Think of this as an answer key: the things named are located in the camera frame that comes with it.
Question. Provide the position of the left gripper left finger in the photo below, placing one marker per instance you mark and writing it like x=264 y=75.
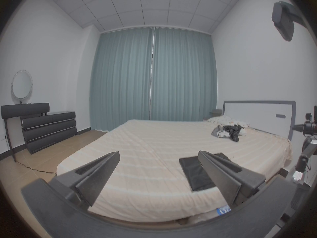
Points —
x=94 y=175

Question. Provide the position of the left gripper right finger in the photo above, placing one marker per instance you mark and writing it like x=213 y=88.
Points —
x=227 y=180

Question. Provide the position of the black garment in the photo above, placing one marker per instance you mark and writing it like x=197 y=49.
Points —
x=195 y=175

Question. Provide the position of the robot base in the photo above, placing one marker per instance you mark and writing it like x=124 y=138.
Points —
x=223 y=210

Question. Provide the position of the pile of clothes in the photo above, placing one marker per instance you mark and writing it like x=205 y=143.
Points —
x=230 y=131

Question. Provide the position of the bed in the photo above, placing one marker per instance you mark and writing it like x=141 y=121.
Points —
x=148 y=157

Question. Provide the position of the white printed pillow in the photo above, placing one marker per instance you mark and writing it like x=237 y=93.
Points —
x=223 y=120

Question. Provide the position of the black chest of drawers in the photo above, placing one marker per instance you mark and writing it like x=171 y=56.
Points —
x=49 y=132

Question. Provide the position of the grey bedside table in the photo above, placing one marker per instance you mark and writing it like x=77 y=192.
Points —
x=215 y=113

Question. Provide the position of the black dressing table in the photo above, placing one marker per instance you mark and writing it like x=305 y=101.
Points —
x=24 y=109

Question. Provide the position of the round wall mirror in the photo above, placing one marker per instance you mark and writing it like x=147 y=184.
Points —
x=22 y=84

